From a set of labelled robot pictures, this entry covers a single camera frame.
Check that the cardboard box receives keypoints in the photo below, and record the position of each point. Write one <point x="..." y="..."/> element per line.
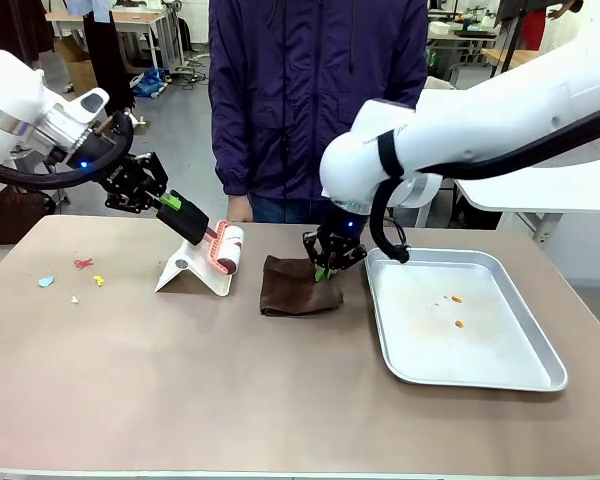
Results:
<point x="80" y="67"/>

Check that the person in purple jacket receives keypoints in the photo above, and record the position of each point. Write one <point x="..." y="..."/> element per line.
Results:
<point x="305" y="100"/>

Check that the white folded roller stand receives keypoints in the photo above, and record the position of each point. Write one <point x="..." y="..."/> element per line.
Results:
<point x="200" y="281"/>

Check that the person's right hand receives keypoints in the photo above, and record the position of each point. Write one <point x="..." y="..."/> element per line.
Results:
<point x="240" y="210"/>

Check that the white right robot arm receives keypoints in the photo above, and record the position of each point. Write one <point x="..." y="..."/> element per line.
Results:
<point x="480" y="115"/>

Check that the wooden workbench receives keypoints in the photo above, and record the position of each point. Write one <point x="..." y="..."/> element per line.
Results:
<point x="510" y="59"/>

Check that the blue plastic bag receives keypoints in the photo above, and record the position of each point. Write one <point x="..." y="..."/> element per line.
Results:
<point x="150" y="82"/>

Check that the white side table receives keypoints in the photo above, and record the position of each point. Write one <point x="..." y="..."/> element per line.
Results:
<point x="555" y="195"/>

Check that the person in red shirt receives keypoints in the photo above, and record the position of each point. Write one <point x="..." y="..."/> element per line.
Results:
<point x="535" y="25"/>

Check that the yellow paper scrap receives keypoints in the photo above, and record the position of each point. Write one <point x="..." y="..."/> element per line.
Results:
<point x="98" y="280"/>

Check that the blue paper scrap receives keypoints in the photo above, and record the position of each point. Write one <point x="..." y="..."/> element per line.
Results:
<point x="46" y="281"/>

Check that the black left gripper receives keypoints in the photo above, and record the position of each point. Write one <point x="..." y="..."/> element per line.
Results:
<point x="120" y="176"/>

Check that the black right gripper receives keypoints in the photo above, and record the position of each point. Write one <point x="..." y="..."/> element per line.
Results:
<point x="341" y="227"/>

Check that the dark brown bag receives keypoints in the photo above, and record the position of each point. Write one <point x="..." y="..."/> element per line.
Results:
<point x="10" y="215"/>

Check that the person in black trousers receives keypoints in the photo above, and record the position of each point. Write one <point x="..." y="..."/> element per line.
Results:
<point x="107" y="55"/>

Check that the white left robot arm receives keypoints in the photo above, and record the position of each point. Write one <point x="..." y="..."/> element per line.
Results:
<point x="5" y="85"/>

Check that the black stand pole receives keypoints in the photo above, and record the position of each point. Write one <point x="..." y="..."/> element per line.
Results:
<point x="512" y="35"/>

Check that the brown cloth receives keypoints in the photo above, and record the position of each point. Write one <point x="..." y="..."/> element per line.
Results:
<point x="290" y="290"/>

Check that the red paper scrap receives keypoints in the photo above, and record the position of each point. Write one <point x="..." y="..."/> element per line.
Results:
<point x="83" y="262"/>

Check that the wooden top background desk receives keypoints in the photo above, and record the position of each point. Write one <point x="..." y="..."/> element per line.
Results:
<point x="135" y="22"/>

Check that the silver metal tray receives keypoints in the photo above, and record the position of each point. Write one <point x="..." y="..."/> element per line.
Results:
<point x="455" y="350"/>

